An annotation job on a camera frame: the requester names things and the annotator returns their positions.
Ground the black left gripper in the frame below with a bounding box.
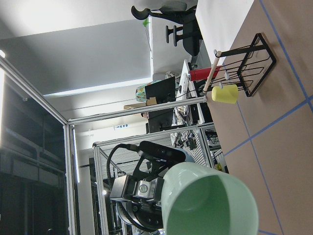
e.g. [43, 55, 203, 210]
[110, 171, 166, 206]

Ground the pale green cup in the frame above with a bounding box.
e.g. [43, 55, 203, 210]
[161, 162, 259, 235]

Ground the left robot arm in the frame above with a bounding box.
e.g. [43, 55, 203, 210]
[110, 175, 164, 231]

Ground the yellow cup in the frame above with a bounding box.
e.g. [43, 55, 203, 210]
[211, 85, 239, 104]

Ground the red cylinder bottle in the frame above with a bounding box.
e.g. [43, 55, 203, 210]
[188, 67, 212, 81]

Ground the black office chair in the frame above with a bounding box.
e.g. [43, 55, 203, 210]
[131, 0, 203, 56]

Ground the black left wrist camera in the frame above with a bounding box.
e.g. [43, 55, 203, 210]
[106, 140, 186, 182]

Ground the aluminium frame post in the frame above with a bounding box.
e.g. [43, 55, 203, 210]
[68, 96, 207, 125]

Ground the black wire cup rack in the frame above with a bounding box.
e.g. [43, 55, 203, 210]
[202, 33, 277, 97]

